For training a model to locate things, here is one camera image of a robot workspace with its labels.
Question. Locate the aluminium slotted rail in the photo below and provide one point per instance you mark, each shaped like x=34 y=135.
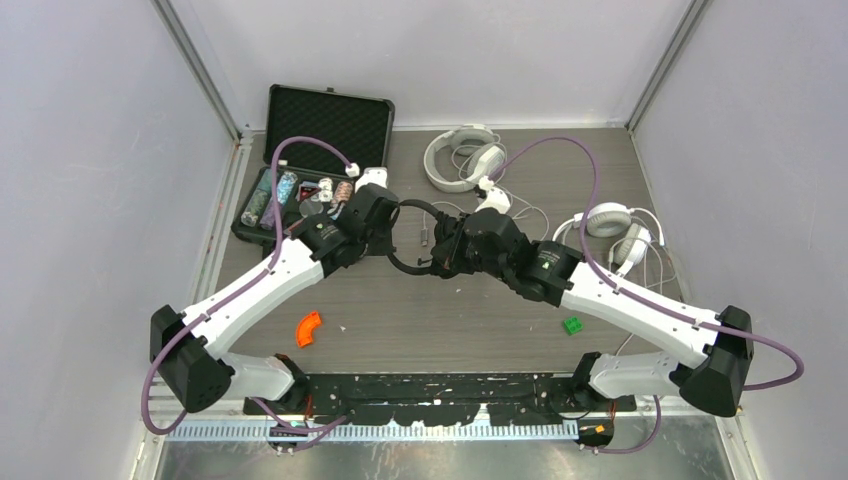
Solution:
x=477 y=430

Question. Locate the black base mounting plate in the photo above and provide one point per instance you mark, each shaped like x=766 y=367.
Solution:
x=509 y=399

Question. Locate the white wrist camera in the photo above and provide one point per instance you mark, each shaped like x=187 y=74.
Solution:
x=490 y=196
x=368 y=176

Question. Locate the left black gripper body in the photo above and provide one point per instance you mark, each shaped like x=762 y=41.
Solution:
x=380 y=241

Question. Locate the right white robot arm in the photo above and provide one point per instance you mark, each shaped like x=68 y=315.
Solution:
x=704 y=356

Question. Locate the green toy brick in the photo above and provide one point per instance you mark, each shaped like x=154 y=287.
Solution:
x=572 y=325

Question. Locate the orange curved plastic piece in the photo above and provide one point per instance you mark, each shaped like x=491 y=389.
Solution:
x=304 y=333

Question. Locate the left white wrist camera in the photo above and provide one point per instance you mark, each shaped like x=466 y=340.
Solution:
x=368 y=176

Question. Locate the white headphones at back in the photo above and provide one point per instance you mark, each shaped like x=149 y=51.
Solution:
x=476 y=153

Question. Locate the white grey headphones at right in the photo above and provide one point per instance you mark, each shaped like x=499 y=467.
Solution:
x=638 y=230

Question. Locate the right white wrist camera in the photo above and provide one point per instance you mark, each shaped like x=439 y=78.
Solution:
x=490 y=196

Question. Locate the black wired headphones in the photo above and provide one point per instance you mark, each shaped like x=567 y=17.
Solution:
x=429 y=218

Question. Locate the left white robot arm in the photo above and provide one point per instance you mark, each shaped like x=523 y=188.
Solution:
x=190 y=349

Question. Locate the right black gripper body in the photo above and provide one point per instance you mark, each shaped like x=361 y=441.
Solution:
x=464 y=257

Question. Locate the black poker chip case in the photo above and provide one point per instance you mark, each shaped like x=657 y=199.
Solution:
x=359 y=127

